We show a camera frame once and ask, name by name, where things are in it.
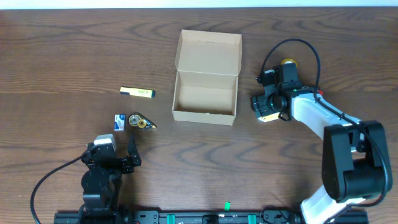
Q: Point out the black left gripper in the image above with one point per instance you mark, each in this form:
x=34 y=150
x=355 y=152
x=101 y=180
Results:
x=116 y=162

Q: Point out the clear tape roll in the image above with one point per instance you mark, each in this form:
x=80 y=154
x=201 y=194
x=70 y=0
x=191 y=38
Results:
x=288 y=61

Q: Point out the yellow sticky note pad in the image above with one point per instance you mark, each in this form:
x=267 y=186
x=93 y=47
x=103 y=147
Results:
x=269 y=118

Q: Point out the green clip on rail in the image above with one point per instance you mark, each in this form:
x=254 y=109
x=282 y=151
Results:
x=227 y=206

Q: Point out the yellow highlighter pen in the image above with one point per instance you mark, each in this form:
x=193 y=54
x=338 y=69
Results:
x=137 y=92

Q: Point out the yellow black correction tape dispenser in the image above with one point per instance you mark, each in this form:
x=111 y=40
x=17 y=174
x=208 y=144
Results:
x=139 y=121

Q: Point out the small blue staples box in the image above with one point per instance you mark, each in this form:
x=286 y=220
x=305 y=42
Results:
x=119 y=122

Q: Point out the black aluminium mounting rail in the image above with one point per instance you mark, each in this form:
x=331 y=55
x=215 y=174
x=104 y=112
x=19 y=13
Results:
x=155 y=217

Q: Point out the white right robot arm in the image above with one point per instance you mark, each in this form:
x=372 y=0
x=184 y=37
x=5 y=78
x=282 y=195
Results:
x=356 y=170

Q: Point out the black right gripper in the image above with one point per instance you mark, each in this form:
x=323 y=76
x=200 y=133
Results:
x=261 y=106

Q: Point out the cardboard box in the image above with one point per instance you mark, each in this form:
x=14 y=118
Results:
x=206 y=87

